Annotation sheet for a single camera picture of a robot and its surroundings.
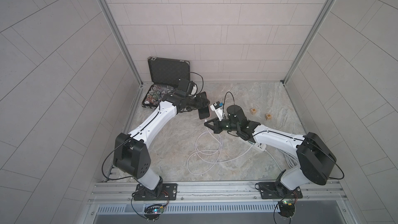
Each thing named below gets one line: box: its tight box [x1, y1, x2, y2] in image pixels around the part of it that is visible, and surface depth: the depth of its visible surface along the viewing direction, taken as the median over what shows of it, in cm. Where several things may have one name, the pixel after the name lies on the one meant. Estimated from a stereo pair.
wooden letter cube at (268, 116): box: [264, 113, 273, 121], surface depth 98 cm
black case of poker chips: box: [141, 56, 191, 109], surface depth 107 cm
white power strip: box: [251, 142, 267, 152], surface depth 84 cm
